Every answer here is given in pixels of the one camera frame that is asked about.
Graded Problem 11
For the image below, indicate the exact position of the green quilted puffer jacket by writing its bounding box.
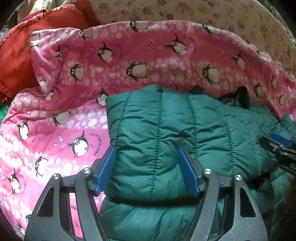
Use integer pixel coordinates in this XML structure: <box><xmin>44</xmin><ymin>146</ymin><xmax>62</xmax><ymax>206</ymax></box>
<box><xmin>99</xmin><ymin>84</ymin><xmax>296</xmax><ymax>241</ymax></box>

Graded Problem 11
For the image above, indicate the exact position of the pink penguin print blanket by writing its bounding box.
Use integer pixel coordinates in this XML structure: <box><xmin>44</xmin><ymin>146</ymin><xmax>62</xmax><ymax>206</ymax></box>
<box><xmin>1</xmin><ymin>21</ymin><xmax>295</xmax><ymax>240</ymax></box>

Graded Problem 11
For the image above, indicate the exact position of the green fabric at bedside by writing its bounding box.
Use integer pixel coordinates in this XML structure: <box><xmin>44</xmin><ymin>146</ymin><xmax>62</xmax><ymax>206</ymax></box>
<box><xmin>0</xmin><ymin>102</ymin><xmax>9</xmax><ymax>124</ymax></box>

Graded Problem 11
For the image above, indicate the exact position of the red knitted blanket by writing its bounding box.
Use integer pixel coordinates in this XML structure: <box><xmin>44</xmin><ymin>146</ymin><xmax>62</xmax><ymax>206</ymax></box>
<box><xmin>1</xmin><ymin>1</ymin><xmax>99</xmax><ymax>103</ymax></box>

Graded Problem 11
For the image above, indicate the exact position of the beige floral bed sheet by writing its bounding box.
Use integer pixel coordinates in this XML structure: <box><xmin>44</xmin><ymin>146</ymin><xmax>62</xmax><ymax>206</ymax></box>
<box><xmin>91</xmin><ymin>1</ymin><xmax>295</xmax><ymax>72</ymax></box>

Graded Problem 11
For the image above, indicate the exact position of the beige cloth on bed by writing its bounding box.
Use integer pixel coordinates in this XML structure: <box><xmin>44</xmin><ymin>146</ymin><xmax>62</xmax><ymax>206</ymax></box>
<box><xmin>17</xmin><ymin>0</ymin><xmax>72</xmax><ymax>23</ymax></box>

